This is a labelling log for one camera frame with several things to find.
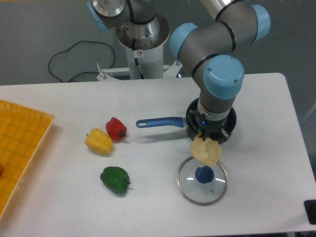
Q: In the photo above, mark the yellow woven basket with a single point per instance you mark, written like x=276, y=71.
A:
x=22, y=131

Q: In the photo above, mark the black pot blue handle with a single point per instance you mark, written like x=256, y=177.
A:
x=181, y=122

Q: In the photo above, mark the yellow bell pepper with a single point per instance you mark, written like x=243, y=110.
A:
x=99, y=142

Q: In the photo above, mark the glass lid blue knob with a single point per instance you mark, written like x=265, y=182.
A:
x=201, y=184

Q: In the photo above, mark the black device at table edge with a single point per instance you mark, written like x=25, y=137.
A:
x=310, y=208

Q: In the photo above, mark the green bell pepper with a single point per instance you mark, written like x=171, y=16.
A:
x=116, y=179

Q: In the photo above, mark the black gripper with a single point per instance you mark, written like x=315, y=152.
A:
x=219, y=131

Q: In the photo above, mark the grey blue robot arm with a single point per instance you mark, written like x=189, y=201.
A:
x=204, y=53

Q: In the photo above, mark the red bell pepper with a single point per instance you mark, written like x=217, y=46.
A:
x=116, y=129

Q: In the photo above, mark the round beige bread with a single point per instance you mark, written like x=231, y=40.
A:
x=206, y=151

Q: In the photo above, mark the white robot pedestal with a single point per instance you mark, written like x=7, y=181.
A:
x=144, y=45

